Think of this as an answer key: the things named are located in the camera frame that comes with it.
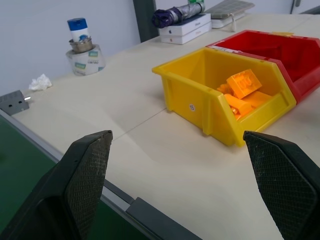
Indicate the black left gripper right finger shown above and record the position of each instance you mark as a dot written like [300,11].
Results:
[282,180]

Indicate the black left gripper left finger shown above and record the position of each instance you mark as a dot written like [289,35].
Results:
[75,185]

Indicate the yellow toy block piece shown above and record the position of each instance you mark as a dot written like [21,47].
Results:
[258,98]
[238,103]

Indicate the yellow toy building block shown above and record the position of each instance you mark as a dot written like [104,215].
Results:
[243,85]

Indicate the crumpled white tissue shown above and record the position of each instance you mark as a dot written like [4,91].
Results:
[40,83]

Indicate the yellow plastic storage bin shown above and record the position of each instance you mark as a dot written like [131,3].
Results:
[200,100]

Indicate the white printed tape roll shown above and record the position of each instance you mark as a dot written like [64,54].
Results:
[86,61]

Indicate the red plastic storage bin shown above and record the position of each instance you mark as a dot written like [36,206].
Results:
[287,52]

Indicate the white bottle with blue cap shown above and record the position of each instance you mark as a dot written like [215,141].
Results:
[78,30]

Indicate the white phone box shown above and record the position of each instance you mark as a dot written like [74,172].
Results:
[183,26]
[187,36]

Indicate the folded purple grey umbrella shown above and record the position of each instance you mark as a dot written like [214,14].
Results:
[175,13]

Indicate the grey metal bracket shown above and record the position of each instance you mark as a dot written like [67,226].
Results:
[13,102]

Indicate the dark grey vertical post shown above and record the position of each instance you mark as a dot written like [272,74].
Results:
[143,20]

